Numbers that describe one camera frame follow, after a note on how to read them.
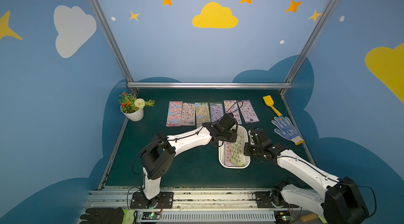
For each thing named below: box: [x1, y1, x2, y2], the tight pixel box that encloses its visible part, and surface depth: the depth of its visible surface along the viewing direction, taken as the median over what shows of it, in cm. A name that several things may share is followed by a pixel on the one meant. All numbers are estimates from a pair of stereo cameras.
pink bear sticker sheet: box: [237, 99, 260, 124], surface depth 113 cm
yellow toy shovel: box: [262, 94, 284, 118], surface depth 117 cm
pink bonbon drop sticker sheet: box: [180, 102, 196, 126], surface depth 110 cm
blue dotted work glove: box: [271, 116, 305, 146], surface depth 103 cm
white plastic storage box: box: [218, 124, 251, 170], surface depth 86 cm
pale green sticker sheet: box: [230, 129, 244, 168], surface depth 85 cm
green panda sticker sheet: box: [195, 102, 211, 129], surface depth 113 cm
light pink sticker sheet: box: [224, 141, 234, 166], surface depth 88 cm
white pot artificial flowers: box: [116, 90, 156, 122], surface depth 96 cm
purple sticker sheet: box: [210, 102, 225, 123], surface depth 116 cm
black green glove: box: [78, 207, 136, 224], surface depth 71 cm
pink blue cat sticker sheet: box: [166, 100, 184, 127], surface depth 110 cm
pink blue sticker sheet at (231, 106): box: [223, 99, 242, 125], surface depth 114 cm
